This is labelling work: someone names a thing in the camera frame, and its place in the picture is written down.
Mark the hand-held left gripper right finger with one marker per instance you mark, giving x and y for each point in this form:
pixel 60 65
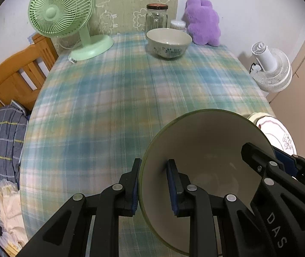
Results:
pixel 172 190

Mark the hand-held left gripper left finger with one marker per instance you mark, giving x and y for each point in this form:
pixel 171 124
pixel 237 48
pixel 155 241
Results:
pixel 135 192

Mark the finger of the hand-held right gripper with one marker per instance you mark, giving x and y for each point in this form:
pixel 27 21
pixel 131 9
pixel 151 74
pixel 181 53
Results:
pixel 286 160
pixel 256 154

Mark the red-rimmed white plate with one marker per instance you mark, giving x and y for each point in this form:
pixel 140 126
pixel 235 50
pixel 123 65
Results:
pixel 275 136

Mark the yellow floral white plate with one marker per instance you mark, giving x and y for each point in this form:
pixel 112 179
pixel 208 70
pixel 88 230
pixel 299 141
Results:
pixel 252 116

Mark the medium floral sprig bowl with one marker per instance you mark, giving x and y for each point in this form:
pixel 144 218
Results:
pixel 208 139

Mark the plaid tablecloth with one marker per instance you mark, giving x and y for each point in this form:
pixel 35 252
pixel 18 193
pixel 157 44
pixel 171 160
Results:
pixel 101 112

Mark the white desk fan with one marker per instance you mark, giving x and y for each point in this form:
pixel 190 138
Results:
pixel 278 69

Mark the pile of white cloths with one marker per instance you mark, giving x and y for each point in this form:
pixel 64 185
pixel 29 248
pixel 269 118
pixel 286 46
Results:
pixel 8 208

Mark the large blue print bowl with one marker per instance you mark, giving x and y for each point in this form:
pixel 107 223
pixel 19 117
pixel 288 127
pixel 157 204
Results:
pixel 168 50

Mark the purple plush toy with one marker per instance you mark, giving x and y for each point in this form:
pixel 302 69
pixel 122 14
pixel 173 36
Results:
pixel 203 21

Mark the grey striped cloth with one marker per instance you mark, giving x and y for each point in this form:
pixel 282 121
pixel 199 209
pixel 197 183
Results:
pixel 2 133

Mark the white power plug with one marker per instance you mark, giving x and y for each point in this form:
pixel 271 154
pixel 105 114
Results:
pixel 72 58

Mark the cotton swab box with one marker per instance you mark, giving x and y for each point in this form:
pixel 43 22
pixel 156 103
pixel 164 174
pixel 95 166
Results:
pixel 177 24

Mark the glass jar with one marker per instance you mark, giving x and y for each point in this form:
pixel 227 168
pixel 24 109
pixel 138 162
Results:
pixel 156 18

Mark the green desk fan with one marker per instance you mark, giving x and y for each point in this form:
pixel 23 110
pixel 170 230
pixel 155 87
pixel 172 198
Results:
pixel 53 10

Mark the green printed wall cloth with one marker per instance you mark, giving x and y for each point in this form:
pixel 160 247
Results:
pixel 131 0

